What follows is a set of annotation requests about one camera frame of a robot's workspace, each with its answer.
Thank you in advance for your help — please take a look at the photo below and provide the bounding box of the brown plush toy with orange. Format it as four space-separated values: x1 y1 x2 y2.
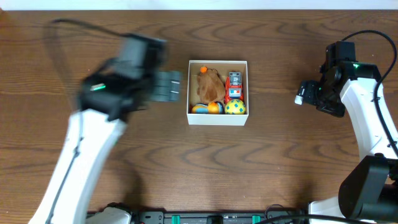
197 67 226 104

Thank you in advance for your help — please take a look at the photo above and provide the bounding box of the orange and blue toy fish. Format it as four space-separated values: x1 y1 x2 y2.
191 102 223 114

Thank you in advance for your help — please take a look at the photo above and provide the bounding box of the red toy fire truck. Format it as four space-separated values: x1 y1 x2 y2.
224 72 244 103

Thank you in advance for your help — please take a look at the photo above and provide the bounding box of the yellow ball with blue letters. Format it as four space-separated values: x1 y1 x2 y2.
224 99 246 114

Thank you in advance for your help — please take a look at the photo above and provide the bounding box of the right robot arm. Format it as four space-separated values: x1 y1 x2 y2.
295 41 397 223

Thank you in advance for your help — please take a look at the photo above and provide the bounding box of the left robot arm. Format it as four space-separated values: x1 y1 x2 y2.
30 34 180 223

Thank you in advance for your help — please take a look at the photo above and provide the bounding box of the white cardboard box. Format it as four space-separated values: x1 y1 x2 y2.
186 60 249 126

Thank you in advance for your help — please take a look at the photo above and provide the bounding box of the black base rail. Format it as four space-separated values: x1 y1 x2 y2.
85 202 306 224

